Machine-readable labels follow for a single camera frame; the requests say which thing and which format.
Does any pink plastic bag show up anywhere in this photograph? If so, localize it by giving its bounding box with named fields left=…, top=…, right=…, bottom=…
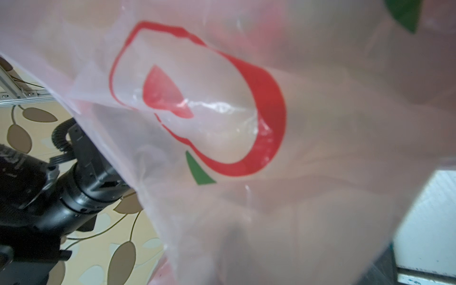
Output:
left=1, top=1, right=456, bottom=285

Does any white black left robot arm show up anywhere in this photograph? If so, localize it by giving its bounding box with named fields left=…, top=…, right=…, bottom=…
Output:
left=1, top=119, right=129, bottom=285

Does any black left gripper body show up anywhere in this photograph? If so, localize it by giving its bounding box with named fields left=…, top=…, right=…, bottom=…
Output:
left=35, top=122, right=130, bottom=235

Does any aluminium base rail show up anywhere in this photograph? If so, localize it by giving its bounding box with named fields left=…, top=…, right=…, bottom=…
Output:
left=397, top=267, right=456, bottom=285

